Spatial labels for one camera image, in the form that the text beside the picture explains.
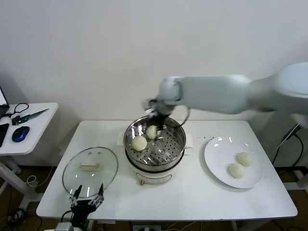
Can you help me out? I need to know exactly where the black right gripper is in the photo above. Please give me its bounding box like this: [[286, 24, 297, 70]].
[[145, 107, 170, 135]]

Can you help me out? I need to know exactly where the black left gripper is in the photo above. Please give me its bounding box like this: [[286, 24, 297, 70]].
[[69, 183, 105, 228]]

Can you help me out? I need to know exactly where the white steamed baozi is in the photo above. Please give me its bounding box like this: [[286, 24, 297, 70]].
[[131, 136, 147, 152], [237, 152, 254, 167], [146, 125, 158, 140], [228, 163, 246, 179]]

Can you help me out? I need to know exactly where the glass lid with white handle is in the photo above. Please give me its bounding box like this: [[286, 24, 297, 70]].
[[62, 146, 119, 199]]

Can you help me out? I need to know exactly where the stainless steel steamer basket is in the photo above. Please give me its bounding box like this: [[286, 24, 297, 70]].
[[116, 115, 194, 169]]

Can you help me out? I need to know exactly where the white electric cooker base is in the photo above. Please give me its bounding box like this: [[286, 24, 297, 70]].
[[125, 144, 191, 186]]

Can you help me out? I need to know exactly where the white power strip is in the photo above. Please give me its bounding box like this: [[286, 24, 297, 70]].
[[133, 224, 161, 231]]

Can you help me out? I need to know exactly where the white round plate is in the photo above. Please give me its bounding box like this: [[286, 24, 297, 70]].
[[204, 136, 264, 189]]

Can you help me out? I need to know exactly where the white side table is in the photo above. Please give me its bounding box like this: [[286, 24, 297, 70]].
[[0, 103, 59, 193]]

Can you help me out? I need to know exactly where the blue computer mouse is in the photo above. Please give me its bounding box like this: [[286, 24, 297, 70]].
[[11, 126, 30, 142]]

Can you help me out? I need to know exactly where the black smartphone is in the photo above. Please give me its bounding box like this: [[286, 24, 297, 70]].
[[0, 123, 9, 147]]

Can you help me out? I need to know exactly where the laptop computer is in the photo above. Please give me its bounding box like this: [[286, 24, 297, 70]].
[[0, 88, 10, 118]]

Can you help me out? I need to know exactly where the dark inline adapter box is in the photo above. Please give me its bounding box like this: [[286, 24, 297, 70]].
[[283, 123, 301, 141]]

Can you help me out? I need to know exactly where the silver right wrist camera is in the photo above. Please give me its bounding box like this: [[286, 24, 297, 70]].
[[143, 99, 156, 114]]

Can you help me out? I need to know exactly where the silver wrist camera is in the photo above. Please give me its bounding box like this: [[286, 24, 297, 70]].
[[143, 99, 156, 114], [56, 222, 73, 231]]

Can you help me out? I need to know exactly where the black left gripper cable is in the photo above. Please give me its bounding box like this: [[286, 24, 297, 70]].
[[61, 211, 73, 223]]

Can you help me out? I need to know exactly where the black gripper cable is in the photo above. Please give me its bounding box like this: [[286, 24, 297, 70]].
[[168, 105, 191, 127], [61, 211, 73, 223]]

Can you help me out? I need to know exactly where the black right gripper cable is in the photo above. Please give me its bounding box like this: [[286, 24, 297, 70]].
[[168, 105, 191, 127]]

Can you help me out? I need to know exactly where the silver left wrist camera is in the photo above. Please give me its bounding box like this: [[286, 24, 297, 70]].
[[56, 222, 73, 231]]

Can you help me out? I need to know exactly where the coiled white floor cable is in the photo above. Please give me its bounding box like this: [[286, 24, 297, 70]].
[[26, 166, 56, 188]]

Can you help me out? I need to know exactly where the black floor cable bundle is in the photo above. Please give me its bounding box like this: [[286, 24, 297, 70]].
[[7, 208, 27, 229]]

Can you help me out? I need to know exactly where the black looped cable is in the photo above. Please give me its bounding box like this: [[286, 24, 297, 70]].
[[1, 103, 29, 118]]

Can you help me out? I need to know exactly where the black power cable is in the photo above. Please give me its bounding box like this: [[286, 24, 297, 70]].
[[271, 136, 304, 167]]

